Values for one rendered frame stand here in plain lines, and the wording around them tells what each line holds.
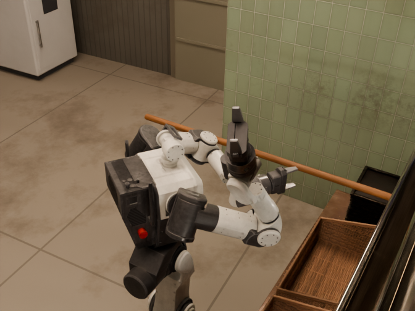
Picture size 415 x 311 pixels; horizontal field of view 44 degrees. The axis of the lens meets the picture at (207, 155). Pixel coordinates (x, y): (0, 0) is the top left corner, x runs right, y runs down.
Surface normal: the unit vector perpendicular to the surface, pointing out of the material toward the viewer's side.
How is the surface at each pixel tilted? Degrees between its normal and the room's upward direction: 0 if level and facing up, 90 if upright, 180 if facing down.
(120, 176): 0
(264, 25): 90
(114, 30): 90
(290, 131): 90
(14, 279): 0
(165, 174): 0
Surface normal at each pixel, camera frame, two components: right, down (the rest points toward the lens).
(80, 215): 0.02, -0.83
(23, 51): -0.46, 0.49
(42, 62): 0.89, 0.27
